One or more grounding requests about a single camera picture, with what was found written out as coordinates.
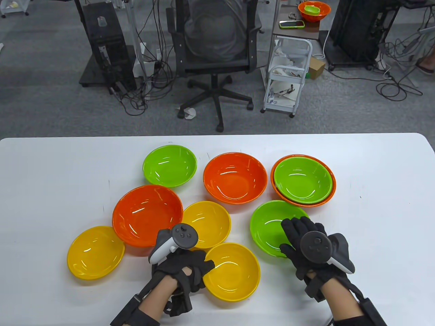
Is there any black cable bundle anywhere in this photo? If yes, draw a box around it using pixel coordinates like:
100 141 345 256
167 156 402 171
114 0 177 116
376 32 435 102

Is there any black wheeled platform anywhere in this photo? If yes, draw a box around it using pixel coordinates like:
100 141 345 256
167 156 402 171
79 54 136 89

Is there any black computer tower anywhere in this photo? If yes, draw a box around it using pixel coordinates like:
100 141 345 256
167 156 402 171
83 3 137 92

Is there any person's left forearm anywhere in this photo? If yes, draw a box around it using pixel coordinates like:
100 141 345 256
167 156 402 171
136 276 179 326

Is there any black office chair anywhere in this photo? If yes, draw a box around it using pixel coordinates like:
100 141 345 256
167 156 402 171
166 0 263 133

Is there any white wheeled trolley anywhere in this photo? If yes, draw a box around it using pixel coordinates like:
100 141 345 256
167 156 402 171
0 0 29 17

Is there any white rolling cart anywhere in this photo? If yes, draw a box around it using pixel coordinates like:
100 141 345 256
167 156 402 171
261 37 313 118

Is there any black wrist module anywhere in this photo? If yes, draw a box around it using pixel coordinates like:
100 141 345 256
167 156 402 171
357 297 388 326
110 294 141 326

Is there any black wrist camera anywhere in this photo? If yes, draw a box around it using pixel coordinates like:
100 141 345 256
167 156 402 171
304 272 328 303
163 290 193 317

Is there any white metal pole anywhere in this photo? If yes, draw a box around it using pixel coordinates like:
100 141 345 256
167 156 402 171
123 0 148 80

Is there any white paper sheet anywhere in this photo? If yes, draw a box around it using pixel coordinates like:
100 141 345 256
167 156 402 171
270 81 302 104

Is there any small yellow bowl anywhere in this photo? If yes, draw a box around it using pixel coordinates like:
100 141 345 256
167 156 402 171
67 225 125 281
203 242 261 302
182 201 232 250

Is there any person's right hand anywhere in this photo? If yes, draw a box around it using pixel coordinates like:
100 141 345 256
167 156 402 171
279 217 350 288

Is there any dark grey handheld controller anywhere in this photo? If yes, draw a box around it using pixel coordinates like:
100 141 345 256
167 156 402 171
300 231 356 275
148 223 199 265

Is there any black equipment rack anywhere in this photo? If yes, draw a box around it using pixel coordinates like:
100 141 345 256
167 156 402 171
325 0 401 71

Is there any large orange bowl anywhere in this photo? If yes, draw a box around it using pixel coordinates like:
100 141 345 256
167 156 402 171
298 1 331 22
270 155 337 207
203 152 268 205
112 184 184 247

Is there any person's left hand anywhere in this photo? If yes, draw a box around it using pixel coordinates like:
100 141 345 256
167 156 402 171
152 249 215 294

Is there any medium green bowl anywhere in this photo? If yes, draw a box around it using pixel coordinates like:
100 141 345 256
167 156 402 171
142 145 197 188
249 200 310 258
274 157 333 205

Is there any white crumpled cloth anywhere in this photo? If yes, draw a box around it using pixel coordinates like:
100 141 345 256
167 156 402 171
272 47 303 70

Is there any brown side table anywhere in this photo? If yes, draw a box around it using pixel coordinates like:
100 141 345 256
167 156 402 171
272 5 321 41

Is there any white power strip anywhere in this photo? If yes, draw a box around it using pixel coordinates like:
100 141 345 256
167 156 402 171
133 42 162 78

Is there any cardboard box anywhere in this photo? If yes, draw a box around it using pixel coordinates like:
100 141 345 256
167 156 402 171
308 56 326 80

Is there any black wrist band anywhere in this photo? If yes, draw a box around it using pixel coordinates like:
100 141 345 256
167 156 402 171
335 314 374 326

